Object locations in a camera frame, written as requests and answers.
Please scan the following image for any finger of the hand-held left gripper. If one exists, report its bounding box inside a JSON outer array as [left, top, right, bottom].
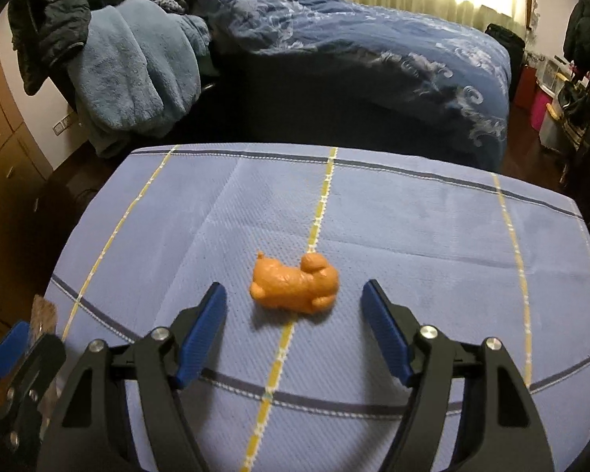
[[2, 335, 67, 453], [0, 321, 30, 419]]

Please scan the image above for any black suitcase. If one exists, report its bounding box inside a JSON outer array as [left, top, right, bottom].
[[486, 23, 527, 84]]

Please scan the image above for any dark padded jacket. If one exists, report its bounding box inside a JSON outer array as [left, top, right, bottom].
[[7, 0, 135, 95]]

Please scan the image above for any light blue fleece blanket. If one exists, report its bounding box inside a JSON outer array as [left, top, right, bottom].
[[69, 0, 212, 158]]

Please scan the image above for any brown fuzzy object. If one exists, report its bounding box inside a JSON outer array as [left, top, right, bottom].
[[32, 295, 57, 330]]

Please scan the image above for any pink plastic container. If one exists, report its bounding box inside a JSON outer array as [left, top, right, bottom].
[[530, 83, 554, 131]]

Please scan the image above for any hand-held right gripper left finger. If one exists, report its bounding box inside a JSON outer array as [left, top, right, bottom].
[[37, 282, 228, 472]]

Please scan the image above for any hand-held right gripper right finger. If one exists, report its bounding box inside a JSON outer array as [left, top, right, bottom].
[[361, 279, 554, 472]]

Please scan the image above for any wooden wardrobe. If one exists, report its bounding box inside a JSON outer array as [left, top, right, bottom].
[[0, 34, 55, 237]]

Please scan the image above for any blue checked tablecloth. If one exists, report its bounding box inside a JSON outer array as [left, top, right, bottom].
[[44, 144, 590, 472]]

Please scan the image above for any red bag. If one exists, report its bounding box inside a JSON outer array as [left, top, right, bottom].
[[514, 64, 539, 111]]

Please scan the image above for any pile of dark clothes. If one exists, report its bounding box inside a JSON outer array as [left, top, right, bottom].
[[563, 0, 590, 72]]

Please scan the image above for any blue patterned duvet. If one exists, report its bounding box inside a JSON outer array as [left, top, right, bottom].
[[142, 0, 512, 170]]

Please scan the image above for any orange toy bear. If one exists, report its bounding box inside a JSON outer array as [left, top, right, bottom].
[[249, 252, 340, 316]]

